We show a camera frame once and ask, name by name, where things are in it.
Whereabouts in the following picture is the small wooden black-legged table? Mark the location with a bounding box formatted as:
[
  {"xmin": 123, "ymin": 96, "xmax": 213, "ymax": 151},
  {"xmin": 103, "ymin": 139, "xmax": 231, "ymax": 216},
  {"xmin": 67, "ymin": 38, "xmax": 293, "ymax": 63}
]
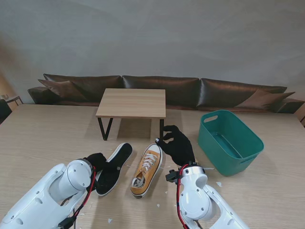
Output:
[{"xmin": 95, "ymin": 88, "xmax": 167, "ymax": 143}]

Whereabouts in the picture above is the light wooden side table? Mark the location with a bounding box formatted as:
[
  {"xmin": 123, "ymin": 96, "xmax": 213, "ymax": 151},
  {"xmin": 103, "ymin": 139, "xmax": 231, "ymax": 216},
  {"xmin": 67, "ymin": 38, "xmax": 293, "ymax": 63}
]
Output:
[{"xmin": 0, "ymin": 94, "xmax": 24, "ymax": 105}]

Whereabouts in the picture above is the dark chair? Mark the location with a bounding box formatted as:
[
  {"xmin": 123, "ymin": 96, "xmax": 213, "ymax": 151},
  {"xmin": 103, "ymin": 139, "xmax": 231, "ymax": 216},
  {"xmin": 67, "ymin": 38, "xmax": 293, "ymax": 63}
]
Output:
[{"xmin": 0, "ymin": 99, "xmax": 12, "ymax": 125}]

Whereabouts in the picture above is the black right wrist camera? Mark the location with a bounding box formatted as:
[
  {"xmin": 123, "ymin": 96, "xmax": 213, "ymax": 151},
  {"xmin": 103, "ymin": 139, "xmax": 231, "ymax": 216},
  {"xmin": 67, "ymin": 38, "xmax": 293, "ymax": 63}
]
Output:
[{"xmin": 165, "ymin": 169, "xmax": 181, "ymax": 184}]

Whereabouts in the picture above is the green plastic basin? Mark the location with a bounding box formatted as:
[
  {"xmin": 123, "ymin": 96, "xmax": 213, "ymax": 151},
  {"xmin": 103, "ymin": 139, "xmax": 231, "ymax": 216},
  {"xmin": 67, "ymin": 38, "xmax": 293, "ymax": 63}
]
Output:
[{"xmin": 197, "ymin": 109, "xmax": 264, "ymax": 177}]

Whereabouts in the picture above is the red black left arm cable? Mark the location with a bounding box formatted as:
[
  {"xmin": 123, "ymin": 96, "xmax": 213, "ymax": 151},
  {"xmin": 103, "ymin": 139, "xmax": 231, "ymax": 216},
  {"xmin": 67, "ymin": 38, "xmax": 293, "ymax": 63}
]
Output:
[{"xmin": 57, "ymin": 166, "xmax": 97, "ymax": 229}]

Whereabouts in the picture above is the yellow canvas sneaker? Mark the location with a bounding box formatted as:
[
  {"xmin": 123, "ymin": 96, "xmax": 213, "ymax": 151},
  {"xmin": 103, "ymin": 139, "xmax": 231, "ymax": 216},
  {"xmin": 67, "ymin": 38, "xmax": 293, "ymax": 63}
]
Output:
[
  {"xmin": 130, "ymin": 143, "xmax": 163, "ymax": 198},
  {"xmin": 95, "ymin": 142, "xmax": 133, "ymax": 197}
]

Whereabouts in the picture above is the light wooden furniture edge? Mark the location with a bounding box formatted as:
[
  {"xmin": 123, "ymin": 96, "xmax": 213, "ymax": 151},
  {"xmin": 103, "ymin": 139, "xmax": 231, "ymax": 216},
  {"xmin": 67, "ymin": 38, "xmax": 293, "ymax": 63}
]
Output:
[{"xmin": 294, "ymin": 102, "xmax": 305, "ymax": 127}]

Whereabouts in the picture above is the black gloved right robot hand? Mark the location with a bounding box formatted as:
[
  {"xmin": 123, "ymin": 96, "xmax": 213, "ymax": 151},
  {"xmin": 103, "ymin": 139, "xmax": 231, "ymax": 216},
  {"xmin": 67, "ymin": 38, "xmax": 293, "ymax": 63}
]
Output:
[{"xmin": 155, "ymin": 125, "xmax": 198, "ymax": 167}]

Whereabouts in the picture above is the brown leather cushion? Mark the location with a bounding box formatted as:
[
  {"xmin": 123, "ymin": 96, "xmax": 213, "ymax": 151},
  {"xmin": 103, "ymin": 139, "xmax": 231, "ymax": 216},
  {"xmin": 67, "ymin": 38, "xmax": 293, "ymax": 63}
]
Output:
[
  {"xmin": 38, "ymin": 80, "xmax": 87, "ymax": 101},
  {"xmin": 235, "ymin": 89, "xmax": 295, "ymax": 109}
]

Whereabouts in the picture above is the brown leather sofa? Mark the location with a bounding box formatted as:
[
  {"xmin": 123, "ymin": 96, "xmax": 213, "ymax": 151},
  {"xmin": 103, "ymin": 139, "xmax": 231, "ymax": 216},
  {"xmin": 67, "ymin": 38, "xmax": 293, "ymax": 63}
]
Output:
[{"xmin": 27, "ymin": 74, "xmax": 305, "ymax": 114}]

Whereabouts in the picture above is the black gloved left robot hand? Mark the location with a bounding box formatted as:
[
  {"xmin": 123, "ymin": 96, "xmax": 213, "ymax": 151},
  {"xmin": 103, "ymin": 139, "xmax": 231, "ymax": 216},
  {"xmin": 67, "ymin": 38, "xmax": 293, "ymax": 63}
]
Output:
[{"xmin": 85, "ymin": 152, "xmax": 121, "ymax": 178}]

